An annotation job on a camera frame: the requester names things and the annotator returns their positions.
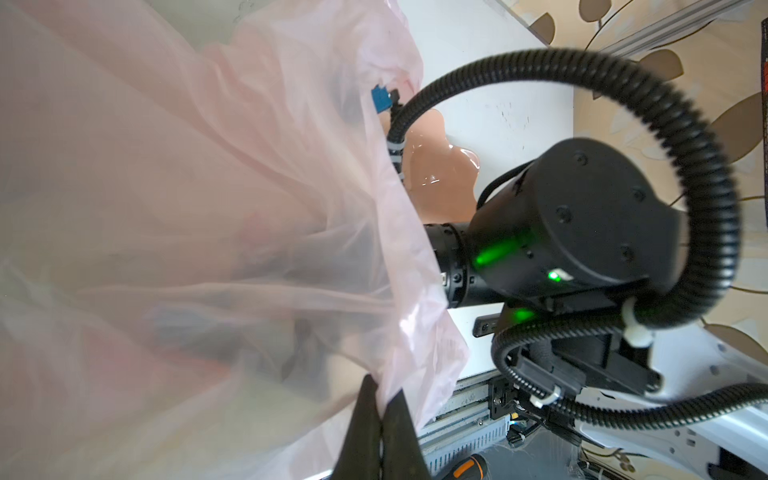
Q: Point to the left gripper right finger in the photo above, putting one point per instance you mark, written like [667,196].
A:
[402,457]

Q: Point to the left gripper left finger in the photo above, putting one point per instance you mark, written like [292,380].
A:
[360,457]

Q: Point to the pink plastic bag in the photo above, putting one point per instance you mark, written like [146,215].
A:
[204,251]

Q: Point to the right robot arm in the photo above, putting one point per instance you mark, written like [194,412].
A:
[601,287]

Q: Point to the black orange screwdriver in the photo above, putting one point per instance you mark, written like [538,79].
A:
[473,467]

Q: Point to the pink wavy plate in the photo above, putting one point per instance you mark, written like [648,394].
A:
[439,176]

